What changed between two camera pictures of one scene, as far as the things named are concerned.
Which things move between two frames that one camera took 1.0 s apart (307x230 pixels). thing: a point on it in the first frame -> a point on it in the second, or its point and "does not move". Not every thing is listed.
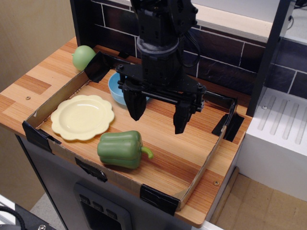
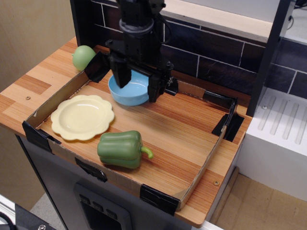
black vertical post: (270, 51) does not move
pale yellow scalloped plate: (81, 117) does not move
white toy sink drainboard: (274, 148) does not move
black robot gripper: (159, 73) -> (141, 49)
